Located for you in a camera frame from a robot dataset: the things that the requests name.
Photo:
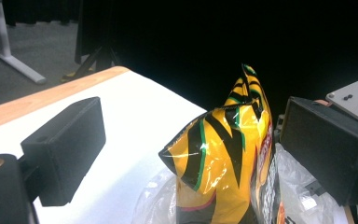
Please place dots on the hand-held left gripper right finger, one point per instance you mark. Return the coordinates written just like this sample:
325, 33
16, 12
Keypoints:
329, 149

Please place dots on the black tripod stand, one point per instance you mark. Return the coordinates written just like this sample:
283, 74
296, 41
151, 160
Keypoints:
101, 59

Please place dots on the yellow black snack packet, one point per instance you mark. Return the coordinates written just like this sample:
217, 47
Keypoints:
217, 155

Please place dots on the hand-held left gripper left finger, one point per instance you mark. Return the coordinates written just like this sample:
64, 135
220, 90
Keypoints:
65, 149

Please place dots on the white metal stand frame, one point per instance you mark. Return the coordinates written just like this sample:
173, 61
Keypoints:
3, 37

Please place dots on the white table sheet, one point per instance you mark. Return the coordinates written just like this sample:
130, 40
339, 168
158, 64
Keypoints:
130, 124

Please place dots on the clear printed plastic bag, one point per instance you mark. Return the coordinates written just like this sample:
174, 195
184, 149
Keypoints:
295, 174

